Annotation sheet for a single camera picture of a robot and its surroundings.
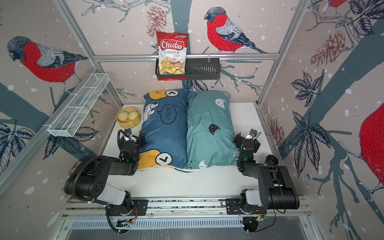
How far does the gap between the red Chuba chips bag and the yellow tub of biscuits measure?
40 centimetres

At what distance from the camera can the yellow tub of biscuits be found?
1.07 metres

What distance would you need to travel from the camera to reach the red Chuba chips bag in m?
0.84
